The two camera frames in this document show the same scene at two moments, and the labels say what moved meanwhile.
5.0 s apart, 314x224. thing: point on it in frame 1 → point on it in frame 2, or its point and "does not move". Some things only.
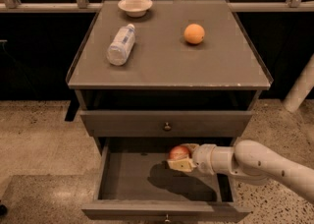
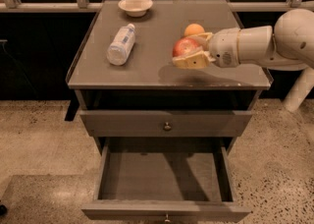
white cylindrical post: x=301 y=87 does not move
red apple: x=180 y=152 → x=185 y=47
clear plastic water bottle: x=118 y=52 does not move
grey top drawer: x=166 y=124 does not move
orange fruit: x=194 y=33 does not move
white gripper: x=203 y=157 → x=224 y=48
